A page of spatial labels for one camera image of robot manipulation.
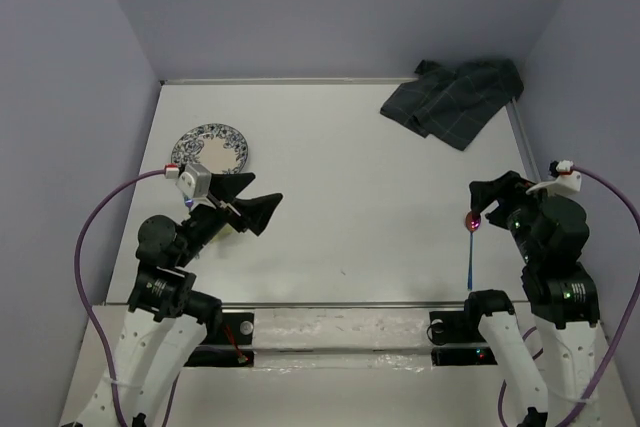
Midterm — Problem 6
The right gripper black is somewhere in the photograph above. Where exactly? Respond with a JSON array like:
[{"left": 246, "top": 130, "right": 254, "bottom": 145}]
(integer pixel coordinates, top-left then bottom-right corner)
[{"left": 468, "top": 167, "right": 555, "bottom": 261}]

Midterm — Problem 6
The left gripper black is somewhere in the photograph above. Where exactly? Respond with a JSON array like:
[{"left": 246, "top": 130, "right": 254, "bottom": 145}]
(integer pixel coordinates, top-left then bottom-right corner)
[{"left": 175, "top": 171, "right": 283, "bottom": 264}]

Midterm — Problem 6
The dark checked cloth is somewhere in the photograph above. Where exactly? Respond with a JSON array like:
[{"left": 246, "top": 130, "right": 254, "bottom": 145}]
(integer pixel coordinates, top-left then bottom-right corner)
[{"left": 380, "top": 58, "right": 524, "bottom": 151}]

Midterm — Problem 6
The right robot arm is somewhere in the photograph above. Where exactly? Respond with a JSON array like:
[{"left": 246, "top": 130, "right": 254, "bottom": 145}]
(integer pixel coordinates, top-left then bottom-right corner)
[{"left": 460, "top": 161, "right": 602, "bottom": 426}]

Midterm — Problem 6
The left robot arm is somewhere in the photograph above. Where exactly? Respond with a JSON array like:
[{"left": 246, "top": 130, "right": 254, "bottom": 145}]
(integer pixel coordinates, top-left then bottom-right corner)
[{"left": 72, "top": 163, "right": 283, "bottom": 426}]

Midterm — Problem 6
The iridescent spoon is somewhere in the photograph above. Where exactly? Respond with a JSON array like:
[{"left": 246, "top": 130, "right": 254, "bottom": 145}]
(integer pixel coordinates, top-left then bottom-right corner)
[{"left": 465, "top": 212, "right": 481, "bottom": 291}]

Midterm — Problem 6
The pale yellow mug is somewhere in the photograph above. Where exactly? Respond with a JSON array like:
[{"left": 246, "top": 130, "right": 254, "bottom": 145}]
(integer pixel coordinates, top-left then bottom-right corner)
[{"left": 210, "top": 225, "right": 236, "bottom": 245}]

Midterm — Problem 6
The blue floral plate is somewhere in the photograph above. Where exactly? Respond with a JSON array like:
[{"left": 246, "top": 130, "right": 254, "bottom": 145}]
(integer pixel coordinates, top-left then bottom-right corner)
[{"left": 170, "top": 123, "right": 249, "bottom": 174}]

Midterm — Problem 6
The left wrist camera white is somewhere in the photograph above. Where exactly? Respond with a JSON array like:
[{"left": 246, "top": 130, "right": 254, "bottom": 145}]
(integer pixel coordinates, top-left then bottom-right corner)
[{"left": 176, "top": 163, "right": 211, "bottom": 199}]

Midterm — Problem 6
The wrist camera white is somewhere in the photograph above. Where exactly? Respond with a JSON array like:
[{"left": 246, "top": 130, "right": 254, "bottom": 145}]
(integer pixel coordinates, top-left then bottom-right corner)
[
  {"left": 526, "top": 160, "right": 582, "bottom": 197},
  {"left": 176, "top": 163, "right": 211, "bottom": 199}
]

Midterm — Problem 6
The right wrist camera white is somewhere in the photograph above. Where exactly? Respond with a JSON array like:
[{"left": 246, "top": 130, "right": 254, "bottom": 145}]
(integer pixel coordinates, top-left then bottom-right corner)
[{"left": 526, "top": 160, "right": 582, "bottom": 197}]

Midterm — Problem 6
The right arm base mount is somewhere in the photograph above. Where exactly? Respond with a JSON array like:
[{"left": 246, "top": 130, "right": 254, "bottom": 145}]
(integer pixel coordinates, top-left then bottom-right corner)
[{"left": 426, "top": 310, "right": 497, "bottom": 367}]

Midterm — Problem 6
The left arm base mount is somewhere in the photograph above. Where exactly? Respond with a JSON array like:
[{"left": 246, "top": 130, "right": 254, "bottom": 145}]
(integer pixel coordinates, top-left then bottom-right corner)
[{"left": 185, "top": 311, "right": 255, "bottom": 368}]

